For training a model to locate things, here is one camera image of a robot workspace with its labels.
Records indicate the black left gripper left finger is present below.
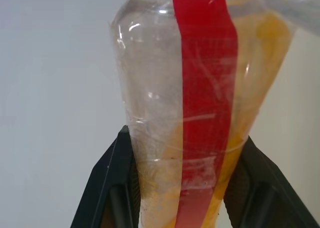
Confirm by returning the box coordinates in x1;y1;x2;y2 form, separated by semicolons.
69;124;141;228

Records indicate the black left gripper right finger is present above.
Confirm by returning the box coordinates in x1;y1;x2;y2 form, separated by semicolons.
223;135;320;228

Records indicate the clear bottle with red tape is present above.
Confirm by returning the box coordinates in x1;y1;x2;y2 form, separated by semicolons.
108;0;295;228

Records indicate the clear plastic bottle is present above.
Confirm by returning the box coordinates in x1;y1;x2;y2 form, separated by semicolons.
259;0;320;37

